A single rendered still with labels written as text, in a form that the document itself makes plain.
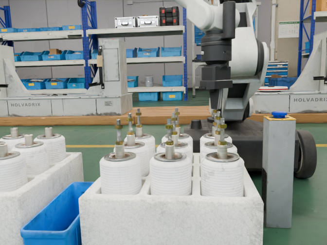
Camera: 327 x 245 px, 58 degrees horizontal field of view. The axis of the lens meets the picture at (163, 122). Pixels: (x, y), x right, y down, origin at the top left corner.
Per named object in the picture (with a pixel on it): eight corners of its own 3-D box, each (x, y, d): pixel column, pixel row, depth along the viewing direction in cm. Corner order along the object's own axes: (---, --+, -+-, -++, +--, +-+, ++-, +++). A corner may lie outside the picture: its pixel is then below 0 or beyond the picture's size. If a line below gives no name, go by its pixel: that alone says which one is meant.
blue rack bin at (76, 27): (71, 34, 588) (71, 28, 586) (90, 33, 585) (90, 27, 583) (61, 30, 539) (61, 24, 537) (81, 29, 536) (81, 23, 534)
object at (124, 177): (146, 236, 68) (143, 160, 65) (103, 242, 66) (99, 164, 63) (140, 217, 78) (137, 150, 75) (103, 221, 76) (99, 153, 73)
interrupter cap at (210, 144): (236, 149, 74) (236, 147, 74) (207, 150, 74) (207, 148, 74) (228, 143, 82) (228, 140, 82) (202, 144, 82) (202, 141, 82)
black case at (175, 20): (161, 30, 563) (161, 21, 561) (179, 29, 561) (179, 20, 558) (159, 26, 522) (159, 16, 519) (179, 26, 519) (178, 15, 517)
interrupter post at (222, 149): (229, 159, 66) (229, 145, 65) (220, 161, 65) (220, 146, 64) (223, 156, 68) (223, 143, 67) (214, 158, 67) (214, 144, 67)
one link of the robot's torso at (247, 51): (217, 83, 118) (212, 15, 146) (263, 82, 117) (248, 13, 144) (220, 54, 106) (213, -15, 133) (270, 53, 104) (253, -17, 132)
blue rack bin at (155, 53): (141, 59, 584) (141, 48, 581) (160, 58, 579) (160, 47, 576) (136, 58, 535) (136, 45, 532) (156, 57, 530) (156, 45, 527)
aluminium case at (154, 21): (140, 30, 567) (140, 20, 564) (159, 30, 565) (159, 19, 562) (137, 27, 524) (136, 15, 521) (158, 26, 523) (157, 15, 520)
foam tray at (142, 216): (125, 201, 105) (122, 152, 102) (237, 204, 100) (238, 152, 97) (83, 273, 66) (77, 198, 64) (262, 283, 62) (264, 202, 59)
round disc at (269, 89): (252, 91, 306) (252, 85, 305) (282, 90, 303) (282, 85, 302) (258, 92, 276) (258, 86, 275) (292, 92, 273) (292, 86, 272)
